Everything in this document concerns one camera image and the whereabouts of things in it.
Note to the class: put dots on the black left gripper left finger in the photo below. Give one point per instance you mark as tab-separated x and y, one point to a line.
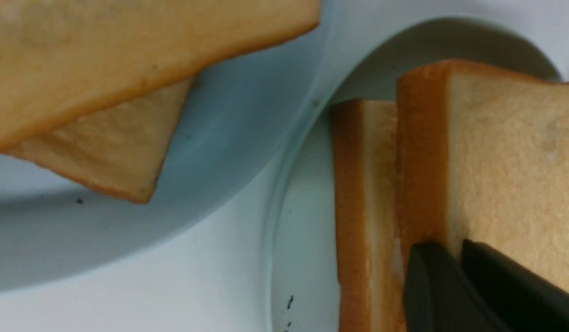
438	297

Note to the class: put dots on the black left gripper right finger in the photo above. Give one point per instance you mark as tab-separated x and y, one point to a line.
523	300

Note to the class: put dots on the toast slice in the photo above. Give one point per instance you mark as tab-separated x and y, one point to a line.
119	151
369	262
61	59
483	154

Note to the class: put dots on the mint green plate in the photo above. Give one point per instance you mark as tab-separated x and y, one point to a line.
305	293

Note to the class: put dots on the light blue bread plate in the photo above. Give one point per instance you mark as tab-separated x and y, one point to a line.
238	113

